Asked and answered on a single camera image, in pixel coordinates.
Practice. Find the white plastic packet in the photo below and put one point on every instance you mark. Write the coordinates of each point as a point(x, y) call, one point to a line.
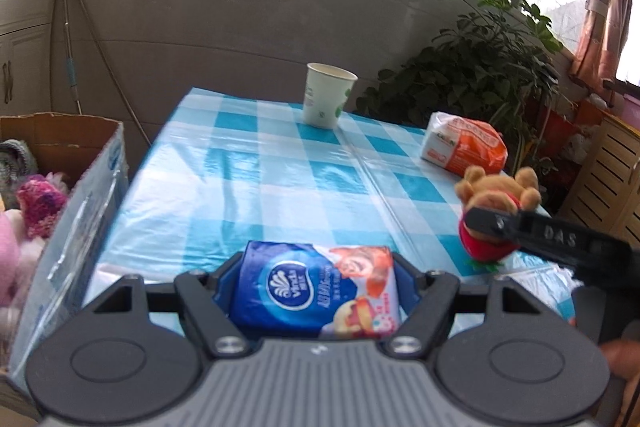
point(540, 292)

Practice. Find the cardboard box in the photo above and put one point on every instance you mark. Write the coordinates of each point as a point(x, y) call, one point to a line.
point(75, 232)

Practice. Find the red flower pot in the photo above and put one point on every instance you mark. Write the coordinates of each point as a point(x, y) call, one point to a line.
point(560, 132)

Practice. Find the pink fleece sock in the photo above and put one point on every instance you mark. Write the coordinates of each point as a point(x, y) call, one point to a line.
point(10, 257)

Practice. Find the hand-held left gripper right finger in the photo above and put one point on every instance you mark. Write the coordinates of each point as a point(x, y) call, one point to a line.
point(411, 279)

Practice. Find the blue checkered tablecloth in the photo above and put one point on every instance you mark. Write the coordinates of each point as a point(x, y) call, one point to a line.
point(250, 177)

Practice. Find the person's right hand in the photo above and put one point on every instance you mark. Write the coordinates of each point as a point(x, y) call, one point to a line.
point(620, 359)

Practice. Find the spider plant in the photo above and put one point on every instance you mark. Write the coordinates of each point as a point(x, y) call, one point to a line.
point(539, 169)

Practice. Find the white paper cup green print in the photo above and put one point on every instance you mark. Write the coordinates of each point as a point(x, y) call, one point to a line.
point(325, 97)

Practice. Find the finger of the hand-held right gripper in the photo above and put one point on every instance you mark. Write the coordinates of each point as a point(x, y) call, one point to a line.
point(492, 222)

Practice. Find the blue tissue pack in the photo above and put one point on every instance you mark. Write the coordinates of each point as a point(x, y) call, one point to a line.
point(290, 287)

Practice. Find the brown bear plush red shirt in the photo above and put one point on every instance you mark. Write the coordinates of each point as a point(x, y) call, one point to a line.
point(500, 192)

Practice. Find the metal mop with blue grip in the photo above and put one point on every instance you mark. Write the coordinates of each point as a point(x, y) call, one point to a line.
point(70, 72)

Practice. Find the magenta knitted sock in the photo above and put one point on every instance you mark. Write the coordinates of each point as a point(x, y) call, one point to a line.
point(40, 207)

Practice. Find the orange and white tissue pack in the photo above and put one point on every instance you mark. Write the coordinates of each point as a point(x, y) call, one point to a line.
point(470, 147)

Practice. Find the wooden slatted cabinet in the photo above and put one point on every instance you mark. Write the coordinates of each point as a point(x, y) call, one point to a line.
point(605, 167)

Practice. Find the large leafy green plant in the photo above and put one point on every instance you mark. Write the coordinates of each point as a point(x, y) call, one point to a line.
point(475, 67)

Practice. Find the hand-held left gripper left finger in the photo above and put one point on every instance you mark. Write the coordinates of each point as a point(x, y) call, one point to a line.
point(227, 292)

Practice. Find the white cabinet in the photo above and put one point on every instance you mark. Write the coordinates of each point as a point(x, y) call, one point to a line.
point(25, 57)

